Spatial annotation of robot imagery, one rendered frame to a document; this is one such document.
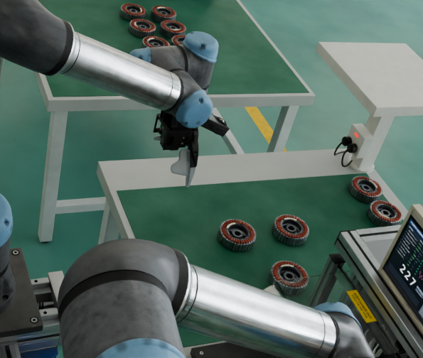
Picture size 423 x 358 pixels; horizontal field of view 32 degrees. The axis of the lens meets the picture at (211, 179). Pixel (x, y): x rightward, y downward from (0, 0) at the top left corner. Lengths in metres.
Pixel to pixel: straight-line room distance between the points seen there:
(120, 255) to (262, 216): 1.60
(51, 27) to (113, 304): 0.60
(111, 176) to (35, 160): 1.26
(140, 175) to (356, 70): 0.75
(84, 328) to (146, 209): 1.54
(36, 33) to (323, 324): 0.62
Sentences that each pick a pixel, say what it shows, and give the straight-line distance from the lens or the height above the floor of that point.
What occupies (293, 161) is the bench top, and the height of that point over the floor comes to 0.75.
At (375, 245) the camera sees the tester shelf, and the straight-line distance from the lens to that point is 1.81.
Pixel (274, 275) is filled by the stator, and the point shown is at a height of 0.78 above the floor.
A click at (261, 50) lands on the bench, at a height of 0.75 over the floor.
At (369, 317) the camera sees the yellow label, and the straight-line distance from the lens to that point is 1.70.
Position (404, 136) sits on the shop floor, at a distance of 4.57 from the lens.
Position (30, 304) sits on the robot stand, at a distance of 1.55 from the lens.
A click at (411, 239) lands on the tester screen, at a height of 1.26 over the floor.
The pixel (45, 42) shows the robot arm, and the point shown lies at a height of 1.62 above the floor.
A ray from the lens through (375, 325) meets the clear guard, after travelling 1.69.
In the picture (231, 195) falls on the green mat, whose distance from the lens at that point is 2.37.
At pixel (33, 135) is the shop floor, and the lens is 3.72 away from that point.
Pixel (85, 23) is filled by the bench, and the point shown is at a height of 0.75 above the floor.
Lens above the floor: 2.21
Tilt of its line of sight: 37 degrees down
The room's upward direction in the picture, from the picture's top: 16 degrees clockwise
